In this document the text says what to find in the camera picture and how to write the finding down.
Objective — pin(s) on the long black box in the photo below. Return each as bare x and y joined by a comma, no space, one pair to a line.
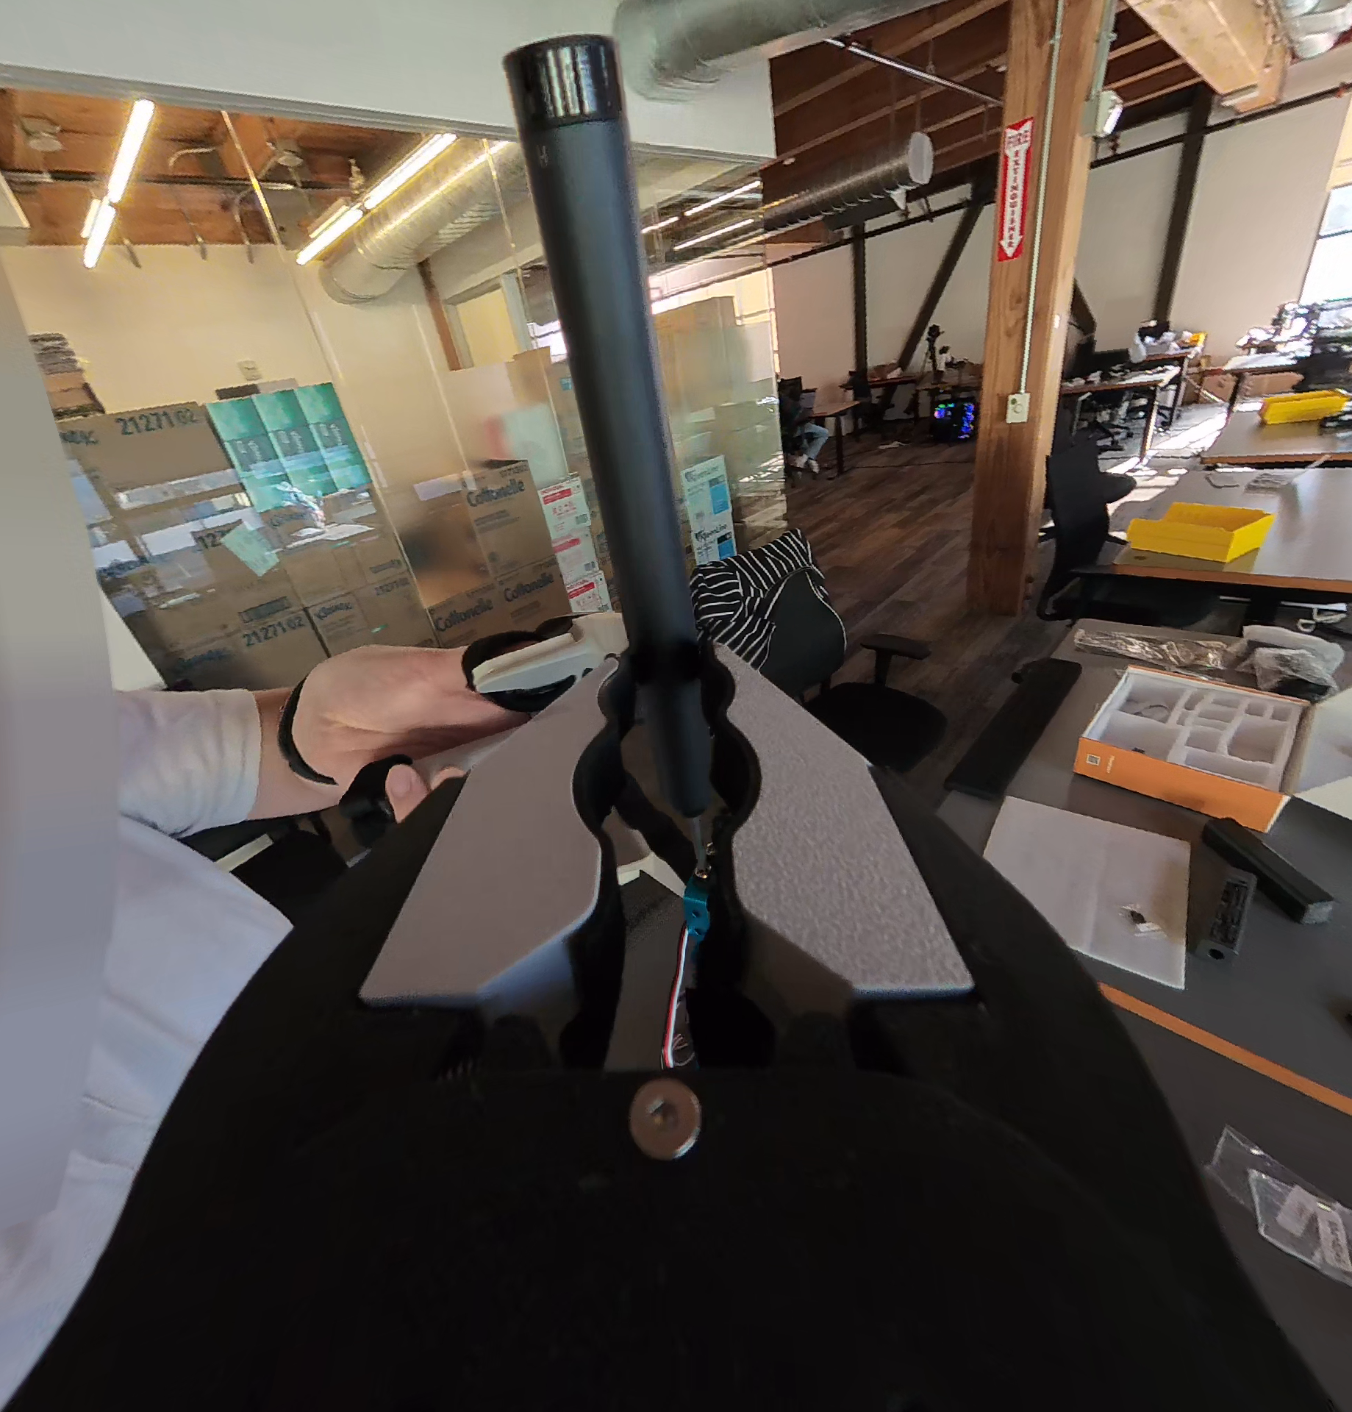
1272,873

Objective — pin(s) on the dark grey bit holder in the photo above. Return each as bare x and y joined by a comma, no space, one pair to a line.
1221,915

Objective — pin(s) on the small black part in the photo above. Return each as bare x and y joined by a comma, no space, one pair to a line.
1140,920

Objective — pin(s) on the computer tower with coloured lights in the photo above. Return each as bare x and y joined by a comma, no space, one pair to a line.
955,420

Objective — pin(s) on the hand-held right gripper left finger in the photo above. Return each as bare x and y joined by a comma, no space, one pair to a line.
500,882

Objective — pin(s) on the stack of cardboard boxes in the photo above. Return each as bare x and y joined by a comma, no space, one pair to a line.
169,441

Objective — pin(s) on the black office chair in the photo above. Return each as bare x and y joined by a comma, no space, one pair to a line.
809,639
1078,496

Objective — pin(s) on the labelled clear screw bag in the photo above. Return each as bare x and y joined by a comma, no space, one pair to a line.
1332,1240

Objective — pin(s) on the black wrist band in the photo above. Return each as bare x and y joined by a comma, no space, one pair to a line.
301,750

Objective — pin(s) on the stack of teal boxes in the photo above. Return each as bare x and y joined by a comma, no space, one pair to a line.
290,441

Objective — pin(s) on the dark grey desk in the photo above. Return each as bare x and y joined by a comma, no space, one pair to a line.
1294,970
1195,1085

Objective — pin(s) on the wooden pillar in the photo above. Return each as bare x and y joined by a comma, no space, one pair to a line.
1029,496

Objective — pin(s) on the orange kit box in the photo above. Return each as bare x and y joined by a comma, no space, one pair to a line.
1140,772

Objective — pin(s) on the striped cloth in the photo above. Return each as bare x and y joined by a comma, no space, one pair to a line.
742,595

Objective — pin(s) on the yellow parts bin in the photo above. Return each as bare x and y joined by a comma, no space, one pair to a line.
1195,540
1305,408

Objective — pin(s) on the ceiling strip lamp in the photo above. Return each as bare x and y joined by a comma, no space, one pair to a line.
118,181
372,198

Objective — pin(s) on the red and white sign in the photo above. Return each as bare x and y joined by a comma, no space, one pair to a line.
1017,187

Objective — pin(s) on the silver ventilation duct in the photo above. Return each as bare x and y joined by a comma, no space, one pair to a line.
742,44
412,236
1305,22
853,187

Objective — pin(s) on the black electric screwdriver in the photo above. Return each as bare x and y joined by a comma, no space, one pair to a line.
599,386

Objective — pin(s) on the black wrist rest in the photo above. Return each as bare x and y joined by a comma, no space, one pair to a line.
1012,728

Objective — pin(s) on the person's left hand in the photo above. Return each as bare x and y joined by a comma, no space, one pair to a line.
389,706

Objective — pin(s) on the white paper sheet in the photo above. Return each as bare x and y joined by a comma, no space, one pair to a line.
1073,871

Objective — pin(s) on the clear bag of metal parts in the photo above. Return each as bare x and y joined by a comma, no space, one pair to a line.
1162,650

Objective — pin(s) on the clear bag of dark parts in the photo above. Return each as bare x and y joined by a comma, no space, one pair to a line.
1288,661

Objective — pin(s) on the blue toy robot arm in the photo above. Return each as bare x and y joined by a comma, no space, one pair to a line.
700,887

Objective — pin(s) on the person's left forearm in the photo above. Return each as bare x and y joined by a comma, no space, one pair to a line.
191,750

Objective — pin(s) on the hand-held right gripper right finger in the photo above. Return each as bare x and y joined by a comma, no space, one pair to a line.
842,882

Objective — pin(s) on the grey office desk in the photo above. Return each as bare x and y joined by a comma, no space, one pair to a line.
1272,446
1325,529

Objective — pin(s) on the large window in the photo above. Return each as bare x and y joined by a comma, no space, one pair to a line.
1348,242

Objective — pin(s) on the person's white shirt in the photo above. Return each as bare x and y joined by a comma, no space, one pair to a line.
191,992

